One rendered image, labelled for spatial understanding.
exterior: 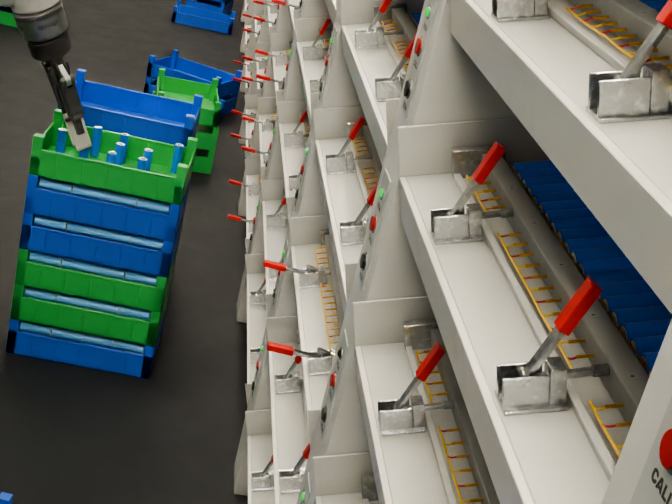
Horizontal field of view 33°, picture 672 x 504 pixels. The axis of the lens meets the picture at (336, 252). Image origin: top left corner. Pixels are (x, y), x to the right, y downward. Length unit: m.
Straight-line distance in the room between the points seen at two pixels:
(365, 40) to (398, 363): 0.61
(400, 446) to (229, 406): 1.39
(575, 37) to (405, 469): 0.38
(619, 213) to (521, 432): 0.17
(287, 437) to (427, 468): 0.74
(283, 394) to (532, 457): 1.16
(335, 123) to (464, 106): 0.74
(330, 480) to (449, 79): 0.46
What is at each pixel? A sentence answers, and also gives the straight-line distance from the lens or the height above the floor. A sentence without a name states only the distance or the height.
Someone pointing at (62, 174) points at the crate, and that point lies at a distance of 2.24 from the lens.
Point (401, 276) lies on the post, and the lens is 1.13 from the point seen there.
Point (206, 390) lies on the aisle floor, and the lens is 2.40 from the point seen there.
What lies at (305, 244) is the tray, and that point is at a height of 0.51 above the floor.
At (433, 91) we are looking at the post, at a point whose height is 0.97.
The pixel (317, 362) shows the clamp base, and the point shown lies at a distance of 1.46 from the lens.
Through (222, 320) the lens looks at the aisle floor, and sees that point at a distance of 2.70.
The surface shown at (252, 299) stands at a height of 0.14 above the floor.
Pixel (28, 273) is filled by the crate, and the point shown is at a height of 0.19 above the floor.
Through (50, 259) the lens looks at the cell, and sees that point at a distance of 2.32.
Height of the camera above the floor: 1.20
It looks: 22 degrees down
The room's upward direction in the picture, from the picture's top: 14 degrees clockwise
